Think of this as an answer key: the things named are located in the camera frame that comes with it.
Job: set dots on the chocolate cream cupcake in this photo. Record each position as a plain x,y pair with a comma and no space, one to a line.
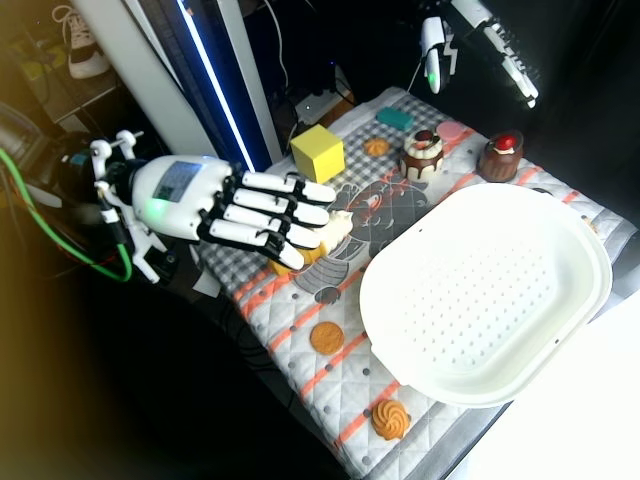
421,160

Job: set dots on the brown chocolate cake with strawberry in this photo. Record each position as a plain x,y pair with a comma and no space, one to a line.
500,160

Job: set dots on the white perforated tray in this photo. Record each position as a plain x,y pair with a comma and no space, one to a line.
480,295

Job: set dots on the yellow cube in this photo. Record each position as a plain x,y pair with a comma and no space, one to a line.
317,152

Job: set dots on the teal block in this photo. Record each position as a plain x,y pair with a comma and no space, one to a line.
395,118

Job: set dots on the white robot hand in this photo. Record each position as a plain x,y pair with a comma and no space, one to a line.
175,200
515,60

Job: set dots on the white power strip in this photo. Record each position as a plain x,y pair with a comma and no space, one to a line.
315,106

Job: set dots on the white plug adapter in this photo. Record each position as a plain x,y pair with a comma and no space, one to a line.
341,80

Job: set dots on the grey quilt with bear print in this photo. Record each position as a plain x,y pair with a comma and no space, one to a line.
345,395

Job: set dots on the pink round macaron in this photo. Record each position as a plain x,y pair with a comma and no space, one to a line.
451,131

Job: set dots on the white sneaker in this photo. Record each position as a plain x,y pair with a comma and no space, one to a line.
85,45

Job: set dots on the round flat biscuit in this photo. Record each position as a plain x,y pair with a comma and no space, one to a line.
327,338

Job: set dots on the white column with blue light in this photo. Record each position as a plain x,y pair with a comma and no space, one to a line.
150,75

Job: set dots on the small swirl cookie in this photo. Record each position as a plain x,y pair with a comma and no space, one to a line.
376,147

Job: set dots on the large swirl cookie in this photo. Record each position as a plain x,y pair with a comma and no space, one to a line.
390,419

